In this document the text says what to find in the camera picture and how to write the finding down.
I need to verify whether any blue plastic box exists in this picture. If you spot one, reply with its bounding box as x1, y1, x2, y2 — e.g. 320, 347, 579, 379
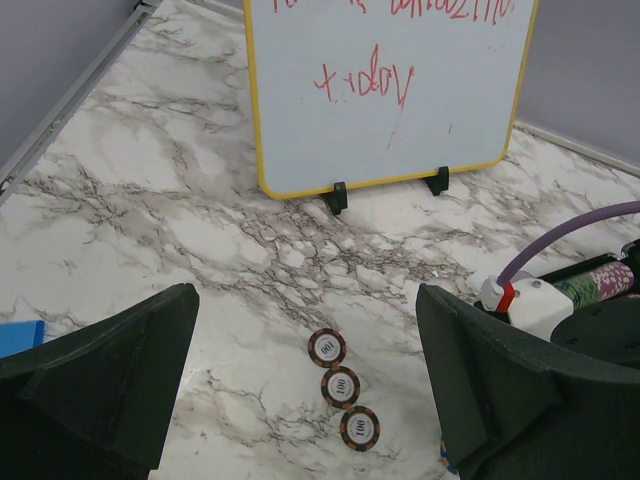
0, 320, 45, 359

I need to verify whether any white whiteboard yellow frame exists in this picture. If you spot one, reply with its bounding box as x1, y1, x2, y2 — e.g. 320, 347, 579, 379
244, 1, 538, 199

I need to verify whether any brown 100 poker chip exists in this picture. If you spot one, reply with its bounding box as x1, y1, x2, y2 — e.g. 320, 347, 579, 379
339, 406, 381, 452
307, 328, 347, 369
320, 366, 361, 410

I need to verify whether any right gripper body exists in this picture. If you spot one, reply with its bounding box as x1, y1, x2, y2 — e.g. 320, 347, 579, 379
551, 299, 639, 370

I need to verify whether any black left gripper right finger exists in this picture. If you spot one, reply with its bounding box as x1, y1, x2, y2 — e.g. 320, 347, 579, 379
416, 285, 639, 479

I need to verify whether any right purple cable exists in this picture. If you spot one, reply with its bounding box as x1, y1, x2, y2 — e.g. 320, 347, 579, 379
497, 199, 640, 289

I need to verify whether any blue 10 poker chip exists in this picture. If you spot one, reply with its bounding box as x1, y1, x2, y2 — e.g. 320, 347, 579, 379
439, 436, 459, 476

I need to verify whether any black poker chip case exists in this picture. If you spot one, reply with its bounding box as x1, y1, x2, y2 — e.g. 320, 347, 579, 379
541, 240, 639, 312

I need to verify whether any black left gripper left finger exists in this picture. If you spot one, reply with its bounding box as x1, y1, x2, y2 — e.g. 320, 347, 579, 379
1, 283, 199, 479

